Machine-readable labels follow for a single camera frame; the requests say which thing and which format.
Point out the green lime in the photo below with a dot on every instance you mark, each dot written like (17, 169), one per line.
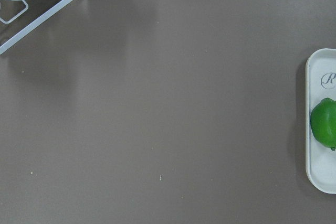
(322, 122)

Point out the cream rabbit tray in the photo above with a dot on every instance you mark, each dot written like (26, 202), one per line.
(320, 84)

